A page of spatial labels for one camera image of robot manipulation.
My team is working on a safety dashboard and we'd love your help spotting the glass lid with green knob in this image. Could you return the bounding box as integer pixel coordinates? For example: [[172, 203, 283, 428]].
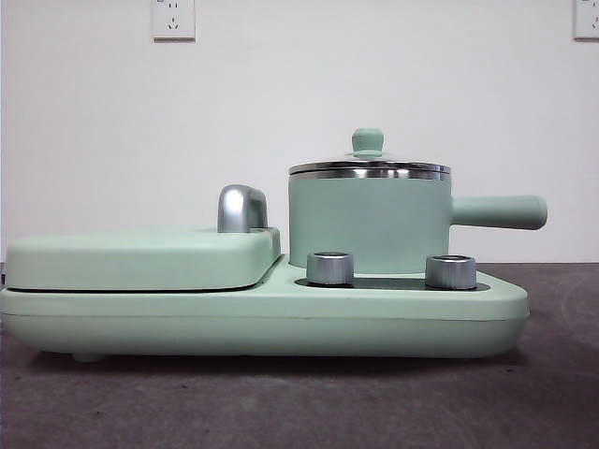
[[287, 128, 453, 175]]

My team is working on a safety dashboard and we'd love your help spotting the silver control knob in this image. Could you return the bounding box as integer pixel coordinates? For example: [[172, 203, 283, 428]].
[[305, 251, 356, 286], [424, 254, 477, 290]]

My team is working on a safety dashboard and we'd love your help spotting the mint green breakfast machine base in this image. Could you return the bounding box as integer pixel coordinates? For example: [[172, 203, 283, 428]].
[[0, 254, 530, 365]]

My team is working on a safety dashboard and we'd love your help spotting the mint green pot with handle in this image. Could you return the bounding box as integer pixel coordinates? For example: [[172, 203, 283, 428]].
[[287, 168, 548, 277]]

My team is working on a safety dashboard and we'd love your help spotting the green hinged cover, silver handle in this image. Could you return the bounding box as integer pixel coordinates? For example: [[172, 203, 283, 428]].
[[2, 184, 282, 292]]

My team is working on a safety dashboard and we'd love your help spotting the white wall socket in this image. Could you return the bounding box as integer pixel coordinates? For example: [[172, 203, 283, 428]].
[[152, 0, 196, 42], [573, 0, 599, 41]]

